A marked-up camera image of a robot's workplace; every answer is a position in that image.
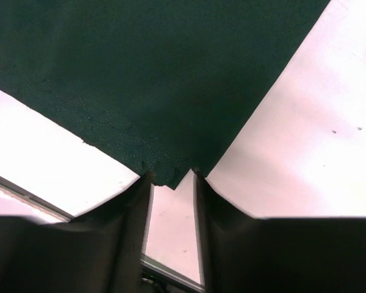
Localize dark green cloth napkin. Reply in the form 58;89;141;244
0;1;328;189

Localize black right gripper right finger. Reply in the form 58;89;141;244
194;173;366;292

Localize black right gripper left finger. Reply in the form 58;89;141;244
0;174;152;293

